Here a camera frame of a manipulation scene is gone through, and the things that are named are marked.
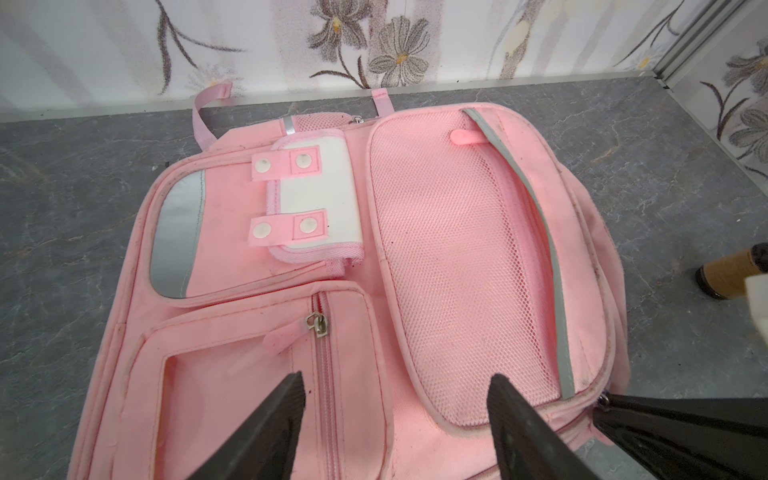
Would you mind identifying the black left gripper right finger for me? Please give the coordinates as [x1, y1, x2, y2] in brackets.
[487, 374, 597, 480]

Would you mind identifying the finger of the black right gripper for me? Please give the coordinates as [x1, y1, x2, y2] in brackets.
[593, 393, 767, 479]

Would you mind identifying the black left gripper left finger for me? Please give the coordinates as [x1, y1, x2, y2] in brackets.
[190, 372, 306, 479]

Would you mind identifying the pink school backpack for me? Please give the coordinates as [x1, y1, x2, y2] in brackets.
[68, 88, 630, 479]

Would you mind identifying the small orange-capped bottle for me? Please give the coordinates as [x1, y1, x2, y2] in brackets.
[695, 242, 767, 300]

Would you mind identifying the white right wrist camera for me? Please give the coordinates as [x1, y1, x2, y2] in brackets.
[745, 274, 768, 343]

